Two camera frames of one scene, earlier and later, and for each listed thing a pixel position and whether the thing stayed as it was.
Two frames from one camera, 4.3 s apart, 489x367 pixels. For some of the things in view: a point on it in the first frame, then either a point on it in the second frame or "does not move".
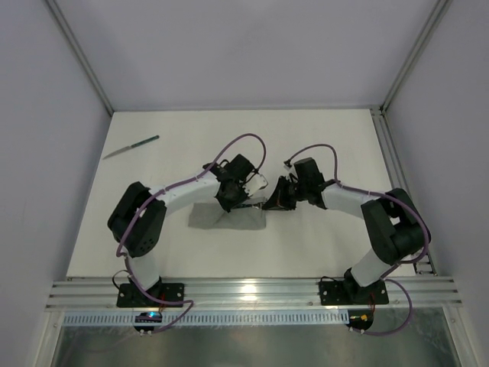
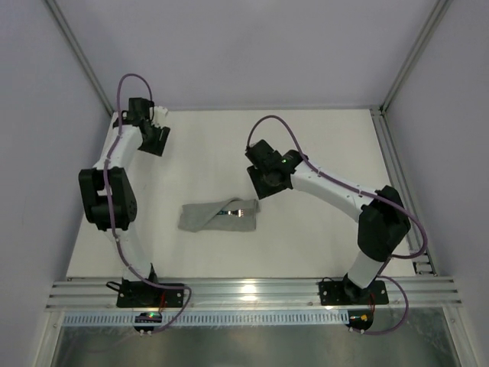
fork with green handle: [256, 206] to [237, 212]
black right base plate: [338, 293] does not move
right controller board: [360, 319] does not move
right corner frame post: [438, 13] does not move
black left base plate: [131, 295] does not move
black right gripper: [287, 190] to [259, 183]
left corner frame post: [58, 13] does not move
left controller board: [147, 317] does not move
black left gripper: [237, 201] to [155, 141]
